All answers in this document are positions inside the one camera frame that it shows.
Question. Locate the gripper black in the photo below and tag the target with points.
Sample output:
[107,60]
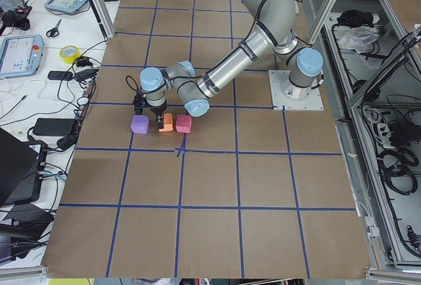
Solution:
[158,110]

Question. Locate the orange foam cube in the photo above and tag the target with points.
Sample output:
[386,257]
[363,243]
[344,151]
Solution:
[167,123]

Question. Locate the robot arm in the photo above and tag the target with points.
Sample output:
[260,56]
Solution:
[271,30]

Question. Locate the purple foam cube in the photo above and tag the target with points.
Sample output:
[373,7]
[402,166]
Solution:
[139,124]

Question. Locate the red foam cube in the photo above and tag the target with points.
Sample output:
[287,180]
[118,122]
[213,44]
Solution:
[183,124]

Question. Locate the yellow tape roll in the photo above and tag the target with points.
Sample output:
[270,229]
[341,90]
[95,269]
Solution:
[69,54]

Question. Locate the black phone on desk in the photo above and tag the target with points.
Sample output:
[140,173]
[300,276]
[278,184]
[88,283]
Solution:
[60,75]

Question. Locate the black power adapter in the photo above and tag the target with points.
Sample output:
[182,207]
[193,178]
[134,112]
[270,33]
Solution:
[54,126]

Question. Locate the black laptop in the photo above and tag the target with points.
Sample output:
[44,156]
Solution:
[21,167]

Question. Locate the lower teach pendant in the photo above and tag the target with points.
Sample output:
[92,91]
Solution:
[21,55]

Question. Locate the crumpled white cloth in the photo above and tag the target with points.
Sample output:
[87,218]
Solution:
[359,39]

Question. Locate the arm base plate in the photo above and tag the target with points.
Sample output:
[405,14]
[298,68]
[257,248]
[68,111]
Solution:
[287,97]

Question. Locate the black handled scissors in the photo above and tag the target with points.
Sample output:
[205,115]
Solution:
[54,31]

